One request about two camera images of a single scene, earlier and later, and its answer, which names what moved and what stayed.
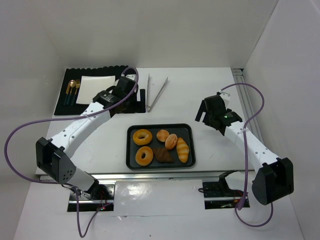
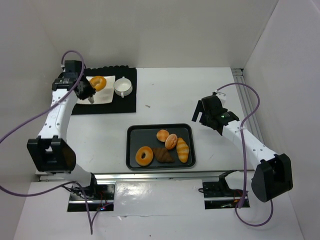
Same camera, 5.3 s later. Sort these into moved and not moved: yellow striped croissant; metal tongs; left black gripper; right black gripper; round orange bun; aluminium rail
Moved: metal tongs; left black gripper
Not moved: aluminium rail; yellow striped croissant; right black gripper; round orange bun
